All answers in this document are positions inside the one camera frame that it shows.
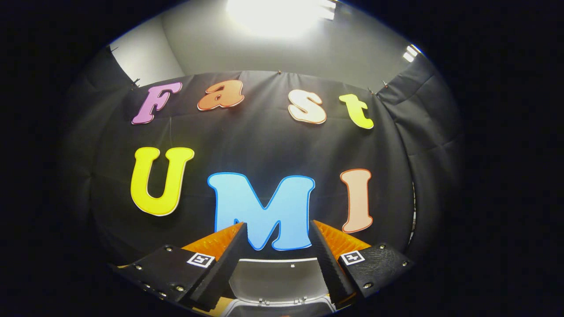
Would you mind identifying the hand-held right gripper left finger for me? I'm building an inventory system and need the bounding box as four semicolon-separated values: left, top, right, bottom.
110;221;248;312

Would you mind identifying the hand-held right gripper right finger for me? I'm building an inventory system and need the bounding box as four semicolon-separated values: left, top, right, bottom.
309;219;415;309

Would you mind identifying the white desktop garbage bin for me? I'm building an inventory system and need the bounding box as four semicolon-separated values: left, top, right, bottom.
220;258;335;317

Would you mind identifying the wooden desktop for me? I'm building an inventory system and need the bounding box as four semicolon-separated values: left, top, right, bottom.
207;296;234;315

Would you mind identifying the black backdrop cloth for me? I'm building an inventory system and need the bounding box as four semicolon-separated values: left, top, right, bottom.
59;46;465;273

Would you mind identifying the small ceiling light panel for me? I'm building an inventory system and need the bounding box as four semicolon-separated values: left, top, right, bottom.
402;44;421;63

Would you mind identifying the long ceiling light panel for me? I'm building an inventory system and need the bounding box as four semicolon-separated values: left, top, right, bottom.
225;0;338;38

